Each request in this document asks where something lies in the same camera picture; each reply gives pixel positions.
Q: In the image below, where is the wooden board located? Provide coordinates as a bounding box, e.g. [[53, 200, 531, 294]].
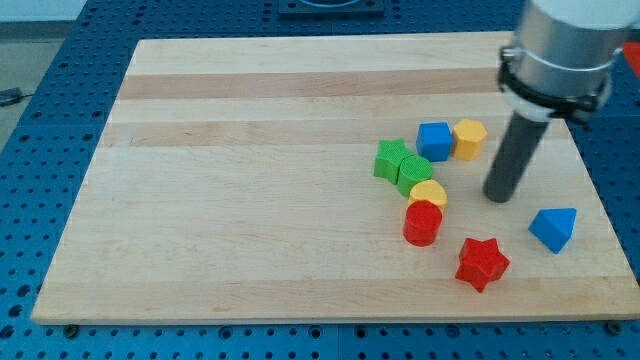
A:
[[31, 32, 639, 325]]

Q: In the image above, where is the green star block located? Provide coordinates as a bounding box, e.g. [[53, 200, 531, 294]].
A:
[[373, 138, 414, 184]]

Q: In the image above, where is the red cylinder block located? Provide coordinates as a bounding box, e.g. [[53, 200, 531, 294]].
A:
[[403, 200, 443, 247]]

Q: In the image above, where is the red star block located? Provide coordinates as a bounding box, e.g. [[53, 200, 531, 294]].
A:
[[455, 238, 510, 293]]

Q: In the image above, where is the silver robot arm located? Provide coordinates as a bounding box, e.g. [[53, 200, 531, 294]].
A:
[[483, 0, 639, 203]]

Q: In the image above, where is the blue triangle block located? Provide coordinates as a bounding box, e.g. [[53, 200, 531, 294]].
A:
[[528, 208, 577, 254]]

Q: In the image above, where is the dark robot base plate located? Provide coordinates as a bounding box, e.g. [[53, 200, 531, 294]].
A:
[[276, 0, 386, 18]]

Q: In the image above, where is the yellow hexagon block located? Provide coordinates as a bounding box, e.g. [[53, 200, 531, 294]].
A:
[[452, 119, 488, 161]]

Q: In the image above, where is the red object at edge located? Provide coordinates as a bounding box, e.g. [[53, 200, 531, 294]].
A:
[[622, 41, 640, 78]]

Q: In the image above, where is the yellow semicircle block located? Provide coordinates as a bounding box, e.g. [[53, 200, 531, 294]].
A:
[[408, 180, 448, 211]]

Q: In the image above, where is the black cable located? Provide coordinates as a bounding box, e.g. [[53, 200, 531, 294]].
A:
[[0, 87, 34, 107]]

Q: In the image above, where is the green cylinder block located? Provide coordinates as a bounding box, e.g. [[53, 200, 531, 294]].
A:
[[396, 155, 434, 197]]

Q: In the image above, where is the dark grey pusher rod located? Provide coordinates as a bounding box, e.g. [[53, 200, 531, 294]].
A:
[[483, 112, 549, 203]]

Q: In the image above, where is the blue cube block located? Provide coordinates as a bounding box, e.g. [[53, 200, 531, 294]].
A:
[[416, 122, 453, 162]]

